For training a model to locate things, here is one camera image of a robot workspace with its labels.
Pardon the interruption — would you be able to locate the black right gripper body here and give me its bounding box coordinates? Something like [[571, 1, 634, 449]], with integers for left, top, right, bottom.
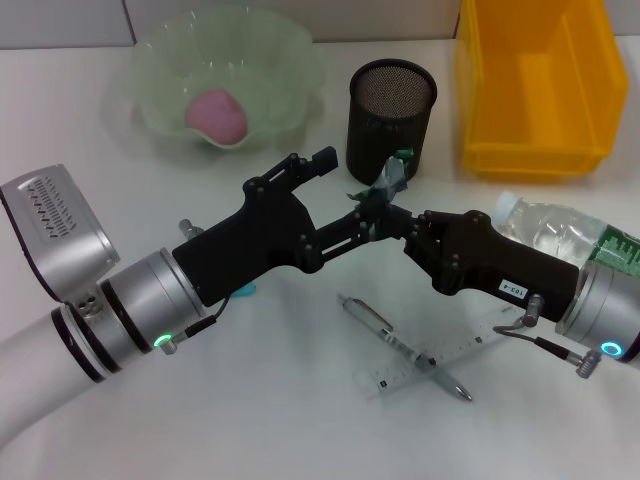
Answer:
[[423, 209, 581, 324]]

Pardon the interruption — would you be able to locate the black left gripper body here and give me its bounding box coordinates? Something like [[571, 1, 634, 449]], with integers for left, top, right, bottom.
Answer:
[[171, 177, 322, 307]]

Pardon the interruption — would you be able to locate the green silver plastic wrapper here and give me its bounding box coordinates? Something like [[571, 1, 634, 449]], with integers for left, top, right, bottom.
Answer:
[[344, 145, 416, 240]]

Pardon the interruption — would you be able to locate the clear water bottle green label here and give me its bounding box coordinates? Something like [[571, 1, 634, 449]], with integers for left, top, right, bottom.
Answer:
[[491, 191, 640, 279]]

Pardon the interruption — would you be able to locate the black mesh pen holder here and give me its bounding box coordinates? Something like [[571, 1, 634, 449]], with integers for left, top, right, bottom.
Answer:
[[345, 58, 439, 187]]

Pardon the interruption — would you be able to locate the silver ballpoint pen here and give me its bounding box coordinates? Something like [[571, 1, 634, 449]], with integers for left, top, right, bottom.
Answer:
[[338, 294, 474, 403]]

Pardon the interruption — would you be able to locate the green translucent fruit bowl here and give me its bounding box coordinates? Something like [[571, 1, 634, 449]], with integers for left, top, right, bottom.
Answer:
[[126, 5, 328, 154]]

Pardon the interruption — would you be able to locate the transparent plastic ruler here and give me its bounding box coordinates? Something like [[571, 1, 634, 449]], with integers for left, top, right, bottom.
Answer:
[[353, 305, 532, 400]]

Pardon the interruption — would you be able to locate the yellow plastic bin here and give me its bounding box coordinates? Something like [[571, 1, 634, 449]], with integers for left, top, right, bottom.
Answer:
[[453, 0, 631, 183]]

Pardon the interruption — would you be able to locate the left arm connector cable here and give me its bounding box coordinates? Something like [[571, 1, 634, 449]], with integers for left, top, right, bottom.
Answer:
[[157, 217, 237, 356]]

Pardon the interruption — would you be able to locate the arm connector cable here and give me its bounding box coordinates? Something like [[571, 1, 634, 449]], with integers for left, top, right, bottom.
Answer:
[[157, 217, 237, 356], [491, 293, 605, 382]]

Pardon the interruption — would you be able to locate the right arm connector cable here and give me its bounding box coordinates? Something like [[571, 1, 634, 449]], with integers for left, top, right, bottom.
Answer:
[[491, 293, 605, 382]]

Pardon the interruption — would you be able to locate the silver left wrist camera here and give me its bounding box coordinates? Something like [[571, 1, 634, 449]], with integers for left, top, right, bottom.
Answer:
[[0, 162, 122, 304]]

